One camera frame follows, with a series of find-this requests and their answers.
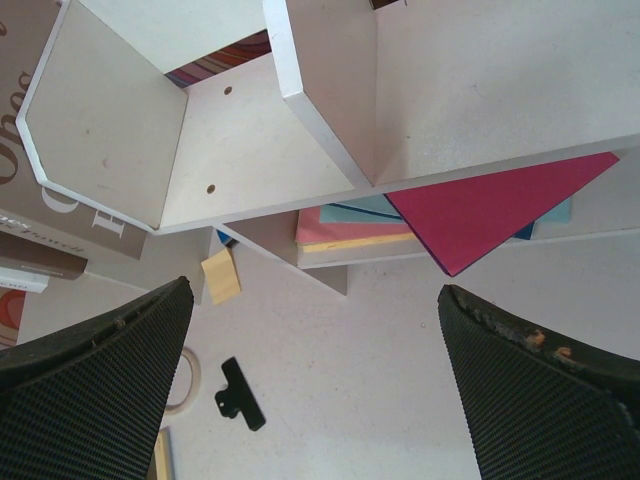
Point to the black detached gripper part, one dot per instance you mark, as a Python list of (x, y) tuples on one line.
[(237, 397)]

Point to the white Mademoiselle book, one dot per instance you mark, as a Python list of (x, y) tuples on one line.
[(23, 281)]

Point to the taupe Lonely Ones book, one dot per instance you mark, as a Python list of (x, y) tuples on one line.
[(35, 206)]

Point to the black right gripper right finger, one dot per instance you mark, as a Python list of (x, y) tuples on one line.
[(539, 404)]

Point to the brown Fredonia book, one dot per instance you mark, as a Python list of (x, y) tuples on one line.
[(27, 256)]

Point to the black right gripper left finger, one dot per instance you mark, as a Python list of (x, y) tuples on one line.
[(87, 401)]

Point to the white wooden bookshelf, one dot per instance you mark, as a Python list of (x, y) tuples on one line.
[(179, 115)]

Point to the small wooden block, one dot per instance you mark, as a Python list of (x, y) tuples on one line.
[(221, 276)]

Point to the teal paper sheets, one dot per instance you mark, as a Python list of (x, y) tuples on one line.
[(371, 220)]

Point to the blue black small eraser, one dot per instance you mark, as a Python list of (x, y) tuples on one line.
[(231, 243)]

